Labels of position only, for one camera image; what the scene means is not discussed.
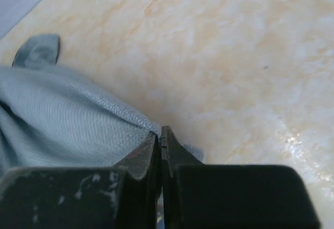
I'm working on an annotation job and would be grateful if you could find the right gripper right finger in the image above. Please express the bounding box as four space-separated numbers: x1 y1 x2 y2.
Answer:
161 126 321 228

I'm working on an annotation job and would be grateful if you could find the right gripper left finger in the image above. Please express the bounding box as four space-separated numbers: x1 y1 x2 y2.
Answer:
1 133 161 228

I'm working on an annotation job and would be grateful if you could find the light blue pillowcase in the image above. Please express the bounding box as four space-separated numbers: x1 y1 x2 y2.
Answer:
0 33 206 177

